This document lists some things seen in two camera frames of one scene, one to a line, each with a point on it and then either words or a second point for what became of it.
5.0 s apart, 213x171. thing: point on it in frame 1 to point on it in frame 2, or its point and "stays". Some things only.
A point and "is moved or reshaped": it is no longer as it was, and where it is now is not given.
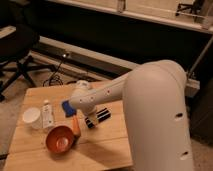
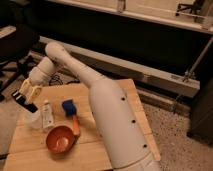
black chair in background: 194,8 stays
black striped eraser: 101,116 is moved or reshaped
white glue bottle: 47,115 stays
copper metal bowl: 59,139 stays
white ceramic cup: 32,117 stays
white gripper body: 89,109 to 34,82
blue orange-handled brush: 70,111 stays
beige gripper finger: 94,119 to 36,92
